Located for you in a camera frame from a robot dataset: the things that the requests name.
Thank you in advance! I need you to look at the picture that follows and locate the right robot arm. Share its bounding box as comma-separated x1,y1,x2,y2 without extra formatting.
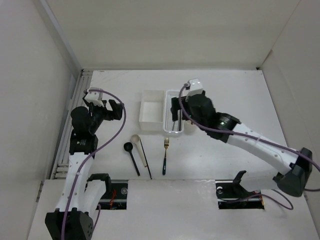
170,91,313,197

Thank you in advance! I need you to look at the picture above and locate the purple cable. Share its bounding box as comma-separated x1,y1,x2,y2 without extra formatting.
59,87,126,240
178,83,320,211

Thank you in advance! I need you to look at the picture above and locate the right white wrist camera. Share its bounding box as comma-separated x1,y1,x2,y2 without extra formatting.
186,78,204,97

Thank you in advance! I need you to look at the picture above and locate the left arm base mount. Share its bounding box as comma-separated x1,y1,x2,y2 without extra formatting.
98,180,129,210

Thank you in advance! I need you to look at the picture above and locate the white square box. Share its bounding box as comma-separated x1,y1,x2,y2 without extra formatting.
139,90,165,132

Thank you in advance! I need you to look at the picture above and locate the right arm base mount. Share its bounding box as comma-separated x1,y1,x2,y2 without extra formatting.
215,180,265,210

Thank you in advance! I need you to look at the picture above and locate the aluminium rail frame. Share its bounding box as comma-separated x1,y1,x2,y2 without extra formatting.
47,69,93,180

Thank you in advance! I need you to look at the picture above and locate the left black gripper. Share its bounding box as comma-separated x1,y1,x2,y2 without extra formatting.
86,100,123,135

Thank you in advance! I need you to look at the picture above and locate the white perforated basket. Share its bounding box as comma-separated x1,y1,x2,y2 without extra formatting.
163,90,184,138

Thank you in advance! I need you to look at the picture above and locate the dark thin chopstick left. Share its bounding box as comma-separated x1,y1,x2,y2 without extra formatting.
139,138,153,180

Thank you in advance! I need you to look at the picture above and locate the gold fork black handle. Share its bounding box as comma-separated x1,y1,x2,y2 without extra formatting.
162,137,170,176

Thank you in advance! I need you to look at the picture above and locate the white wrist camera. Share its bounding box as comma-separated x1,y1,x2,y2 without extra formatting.
186,78,204,97
82,87,106,107

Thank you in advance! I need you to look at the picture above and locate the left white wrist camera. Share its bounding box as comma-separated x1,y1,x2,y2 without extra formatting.
82,87,106,107

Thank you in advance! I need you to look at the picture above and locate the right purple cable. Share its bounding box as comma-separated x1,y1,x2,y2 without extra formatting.
178,83,320,211

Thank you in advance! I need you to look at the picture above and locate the black spoon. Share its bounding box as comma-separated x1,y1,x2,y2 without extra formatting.
123,142,141,176

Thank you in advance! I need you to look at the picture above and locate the cream wooden spoon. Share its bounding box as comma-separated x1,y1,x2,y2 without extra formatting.
130,134,147,167

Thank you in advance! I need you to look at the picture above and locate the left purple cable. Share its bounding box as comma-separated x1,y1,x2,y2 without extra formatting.
59,87,126,240

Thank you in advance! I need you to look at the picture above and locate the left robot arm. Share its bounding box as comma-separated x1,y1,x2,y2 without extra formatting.
45,100,126,240

